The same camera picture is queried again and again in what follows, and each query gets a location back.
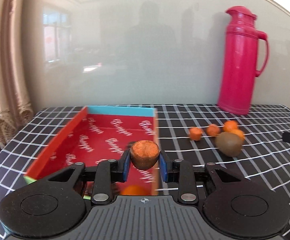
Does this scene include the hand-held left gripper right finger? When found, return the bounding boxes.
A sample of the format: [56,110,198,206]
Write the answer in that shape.
[159,151,245,205]

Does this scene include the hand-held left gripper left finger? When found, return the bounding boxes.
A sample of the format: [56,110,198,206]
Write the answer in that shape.
[48,149,131,205]

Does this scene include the brown orange fruit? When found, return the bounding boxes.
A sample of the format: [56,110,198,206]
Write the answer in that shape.
[131,140,160,170]

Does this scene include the large mandarin orange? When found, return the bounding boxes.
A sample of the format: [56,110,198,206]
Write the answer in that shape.
[121,185,150,196]

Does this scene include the colourful cardboard box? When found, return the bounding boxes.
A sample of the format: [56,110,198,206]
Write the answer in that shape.
[23,106,160,200]

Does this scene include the small orange fruit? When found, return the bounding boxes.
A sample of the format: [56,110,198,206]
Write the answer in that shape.
[189,127,203,141]
[207,124,221,137]

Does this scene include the brown kiwi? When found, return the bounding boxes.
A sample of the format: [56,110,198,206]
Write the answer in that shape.
[215,132,243,156]

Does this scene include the black white checked tablecloth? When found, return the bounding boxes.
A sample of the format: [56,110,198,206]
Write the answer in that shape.
[0,104,290,240]

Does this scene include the red thermos jug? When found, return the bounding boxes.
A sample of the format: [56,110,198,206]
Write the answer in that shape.
[217,6,269,115]

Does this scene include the beige lace curtain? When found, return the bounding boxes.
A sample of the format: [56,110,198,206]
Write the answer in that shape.
[0,0,34,150]

